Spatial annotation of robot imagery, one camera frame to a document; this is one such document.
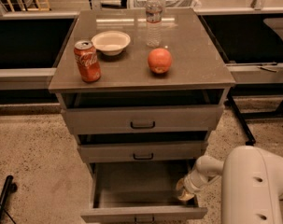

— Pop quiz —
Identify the grey middle drawer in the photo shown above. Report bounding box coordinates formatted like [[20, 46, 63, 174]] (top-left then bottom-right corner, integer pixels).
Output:
[[78, 141, 208, 163]]

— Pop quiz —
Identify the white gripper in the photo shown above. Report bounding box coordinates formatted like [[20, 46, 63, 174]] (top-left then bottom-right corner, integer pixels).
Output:
[[176, 170, 208, 202]]

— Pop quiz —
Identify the red cola can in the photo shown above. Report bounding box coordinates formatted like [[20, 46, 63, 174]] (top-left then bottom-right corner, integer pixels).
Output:
[[74, 40, 101, 82]]

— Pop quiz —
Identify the grey drawer cabinet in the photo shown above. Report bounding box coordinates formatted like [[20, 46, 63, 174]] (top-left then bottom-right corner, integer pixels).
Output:
[[48, 7, 236, 185]]

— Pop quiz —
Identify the black stand leg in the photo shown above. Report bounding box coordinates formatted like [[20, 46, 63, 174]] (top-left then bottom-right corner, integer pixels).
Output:
[[227, 92, 283, 146], [0, 175, 18, 224]]

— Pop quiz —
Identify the grey top drawer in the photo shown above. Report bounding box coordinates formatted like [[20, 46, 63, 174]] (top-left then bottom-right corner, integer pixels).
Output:
[[62, 105, 223, 134]]

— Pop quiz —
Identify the grey bottom drawer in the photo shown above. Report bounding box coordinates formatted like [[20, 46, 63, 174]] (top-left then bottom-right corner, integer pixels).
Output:
[[81, 160, 207, 224]]

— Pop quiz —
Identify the grey drawer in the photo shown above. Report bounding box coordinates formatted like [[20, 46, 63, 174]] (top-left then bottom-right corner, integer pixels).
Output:
[[81, 160, 207, 224], [78, 141, 208, 163], [62, 105, 223, 134]]

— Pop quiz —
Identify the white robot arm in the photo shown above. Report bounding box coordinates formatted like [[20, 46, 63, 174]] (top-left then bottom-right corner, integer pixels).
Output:
[[176, 146, 283, 224]]

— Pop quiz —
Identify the white wire basket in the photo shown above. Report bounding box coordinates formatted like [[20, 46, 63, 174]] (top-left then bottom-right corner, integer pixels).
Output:
[[127, 0, 201, 9]]

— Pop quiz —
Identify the red apple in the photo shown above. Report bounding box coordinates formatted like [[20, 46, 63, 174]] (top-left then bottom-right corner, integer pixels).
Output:
[[148, 48, 172, 74]]

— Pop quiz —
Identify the clear plastic water bottle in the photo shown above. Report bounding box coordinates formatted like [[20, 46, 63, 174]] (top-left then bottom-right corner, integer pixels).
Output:
[[145, 0, 163, 48]]

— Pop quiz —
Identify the black stand leg right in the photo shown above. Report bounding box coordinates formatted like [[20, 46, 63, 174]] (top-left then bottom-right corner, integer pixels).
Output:
[[227, 92, 283, 146]]

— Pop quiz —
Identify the white bowl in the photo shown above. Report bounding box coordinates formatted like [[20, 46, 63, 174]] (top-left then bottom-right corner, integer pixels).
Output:
[[92, 31, 131, 56]]

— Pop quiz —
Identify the black stand leg left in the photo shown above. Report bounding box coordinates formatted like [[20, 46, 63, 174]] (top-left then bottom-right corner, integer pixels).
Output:
[[0, 175, 18, 224]]

